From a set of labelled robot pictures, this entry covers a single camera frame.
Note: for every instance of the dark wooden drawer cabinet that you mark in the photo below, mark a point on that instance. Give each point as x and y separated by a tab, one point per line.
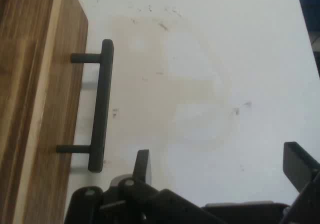
15	84

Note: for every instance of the light wooden drawer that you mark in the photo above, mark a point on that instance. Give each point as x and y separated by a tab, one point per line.
62	109

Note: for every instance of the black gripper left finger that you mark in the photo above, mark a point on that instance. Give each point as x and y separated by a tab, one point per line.
140	169

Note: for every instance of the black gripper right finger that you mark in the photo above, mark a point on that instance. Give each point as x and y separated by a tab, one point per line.
297	166

